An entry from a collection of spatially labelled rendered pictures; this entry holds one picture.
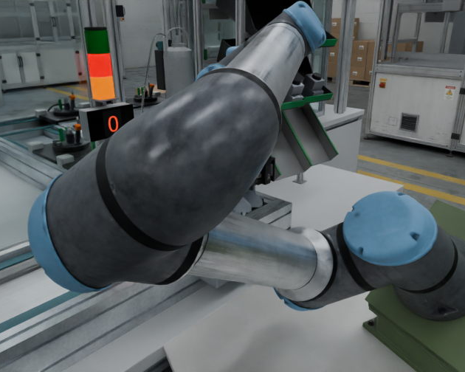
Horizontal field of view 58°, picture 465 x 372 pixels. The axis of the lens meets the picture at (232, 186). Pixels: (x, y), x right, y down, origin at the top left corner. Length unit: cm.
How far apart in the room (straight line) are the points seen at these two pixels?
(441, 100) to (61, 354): 466
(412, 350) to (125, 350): 52
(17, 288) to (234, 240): 62
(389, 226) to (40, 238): 45
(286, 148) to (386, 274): 73
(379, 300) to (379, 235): 25
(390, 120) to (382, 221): 470
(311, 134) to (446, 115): 371
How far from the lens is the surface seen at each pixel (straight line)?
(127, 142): 33
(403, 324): 83
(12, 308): 95
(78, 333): 84
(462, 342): 80
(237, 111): 34
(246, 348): 85
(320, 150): 143
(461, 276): 75
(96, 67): 102
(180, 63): 200
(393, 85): 526
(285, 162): 129
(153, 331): 89
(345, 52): 269
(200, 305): 94
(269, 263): 54
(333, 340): 88
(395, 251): 62
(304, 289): 65
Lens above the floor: 144
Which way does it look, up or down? 22 degrees down
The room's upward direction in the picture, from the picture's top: 1 degrees counter-clockwise
